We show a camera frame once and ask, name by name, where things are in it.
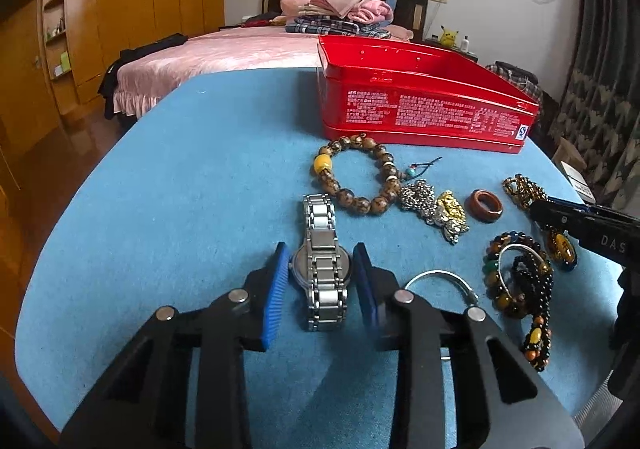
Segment silver metal wristwatch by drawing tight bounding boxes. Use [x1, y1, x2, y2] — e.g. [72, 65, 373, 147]
[290, 194, 352, 332]

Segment black garment on bed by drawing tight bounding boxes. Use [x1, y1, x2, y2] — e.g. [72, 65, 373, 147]
[98, 32, 189, 121]

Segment black bead necklace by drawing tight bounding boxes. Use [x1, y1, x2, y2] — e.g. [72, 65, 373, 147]
[510, 253, 556, 373]

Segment white bottle on nightstand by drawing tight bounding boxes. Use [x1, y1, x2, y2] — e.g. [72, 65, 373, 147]
[460, 36, 470, 53]

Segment pile of folded clothes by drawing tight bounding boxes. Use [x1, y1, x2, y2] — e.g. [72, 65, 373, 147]
[280, 0, 394, 39]

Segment patterned dark curtain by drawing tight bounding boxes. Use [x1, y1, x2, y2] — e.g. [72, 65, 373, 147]
[549, 0, 639, 211]

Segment blue table cloth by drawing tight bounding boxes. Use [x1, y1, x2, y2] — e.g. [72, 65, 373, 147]
[15, 69, 620, 448]

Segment wooden wardrobe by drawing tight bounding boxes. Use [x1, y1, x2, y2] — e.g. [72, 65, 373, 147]
[1, 0, 224, 156]

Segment red-brown wooden ring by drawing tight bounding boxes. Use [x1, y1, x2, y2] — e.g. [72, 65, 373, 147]
[465, 188, 505, 224]

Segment plaid cloth on chair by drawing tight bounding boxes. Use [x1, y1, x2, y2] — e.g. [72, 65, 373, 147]
[486, 61, 544, 105]

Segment dark bedside table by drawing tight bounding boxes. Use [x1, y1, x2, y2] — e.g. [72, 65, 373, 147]
[422, 39, 478, 64]

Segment yellow pikachu toy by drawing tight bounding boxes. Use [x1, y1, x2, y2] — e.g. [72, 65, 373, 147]
[438, 27, 459, 48]

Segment brown wooden bead bracelet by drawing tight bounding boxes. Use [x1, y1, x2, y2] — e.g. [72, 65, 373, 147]
[312, 133, 405, 216]

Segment red metal tin box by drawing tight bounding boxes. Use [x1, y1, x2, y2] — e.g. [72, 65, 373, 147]
[318, 35, 539, 154]

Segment bed with pink cover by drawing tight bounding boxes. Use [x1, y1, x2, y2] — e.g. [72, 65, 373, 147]
[99, 0, 429, 119]

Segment silver bangle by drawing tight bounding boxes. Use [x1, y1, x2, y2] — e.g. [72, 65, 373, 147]
[402, 269, 481, 363]

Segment white box on stool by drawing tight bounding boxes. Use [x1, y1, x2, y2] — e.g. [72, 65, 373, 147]
[561, 161, 597, 204]

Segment small wooden stool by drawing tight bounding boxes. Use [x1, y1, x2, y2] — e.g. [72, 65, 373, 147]
[551, 137, 587, 174]

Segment multicolour agate bead bracelet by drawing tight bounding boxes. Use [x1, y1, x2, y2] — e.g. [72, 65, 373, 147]
[482, 230, 551, 320]

